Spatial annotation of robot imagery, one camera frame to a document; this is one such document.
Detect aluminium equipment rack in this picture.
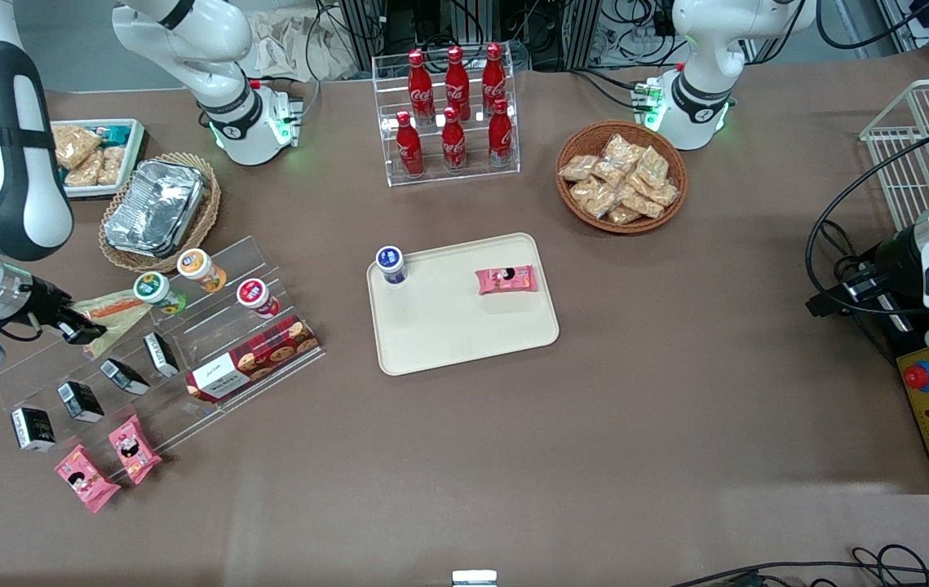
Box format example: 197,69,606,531
338,0,677,70

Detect pink snack pack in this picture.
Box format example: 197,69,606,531
475,265,538,296
54,444,121,514
108,414,163,486

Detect green lid cup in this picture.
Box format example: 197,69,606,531
133,271,188,316

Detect red cola bottle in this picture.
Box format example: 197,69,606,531
440,106,467,172
445,46,471,121
482,42,508,115
488,98,514,168
407,49,435,123
396,110,424,178

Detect beige plastic serving tray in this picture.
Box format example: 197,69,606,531
366,232,560,377

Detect stacked aluminium foil containers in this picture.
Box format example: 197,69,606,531
103,159,208,259

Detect black cables at table edge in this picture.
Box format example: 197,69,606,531
668,545,929,587

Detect black drink carton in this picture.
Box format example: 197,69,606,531
143,331,181,378
100,359,150,396
57,381,104,423
11,407,57,452

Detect white wire basket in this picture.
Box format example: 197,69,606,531
860,78,929,233

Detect blue lid white cup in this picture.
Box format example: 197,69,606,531
375,245,409,285

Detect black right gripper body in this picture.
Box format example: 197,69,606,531
14,276,76,337

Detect red plaid cookie box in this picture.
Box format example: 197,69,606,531
185,316,322,404

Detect clear acrylic stepped display stand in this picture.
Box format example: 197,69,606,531
0,236,326,457

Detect red lid cup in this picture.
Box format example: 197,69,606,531
236,278,281,319

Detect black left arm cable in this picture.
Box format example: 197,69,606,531
805,130,929,319

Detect black power cable with plug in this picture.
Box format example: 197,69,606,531
821,218,881,282

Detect round brown wicker basket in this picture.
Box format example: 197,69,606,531
555,121,689,236

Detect white rectangular snack bin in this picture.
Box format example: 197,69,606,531
51,118,147,199

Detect orange lid cup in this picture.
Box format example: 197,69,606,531
176,248,228,294

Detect triangle sandwich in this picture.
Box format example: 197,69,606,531
73,289,157,358

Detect clear acrylic bottle rack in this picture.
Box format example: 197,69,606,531
372,42,522,188

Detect flat woven wicker basket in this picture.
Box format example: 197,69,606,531
99,152,222,274

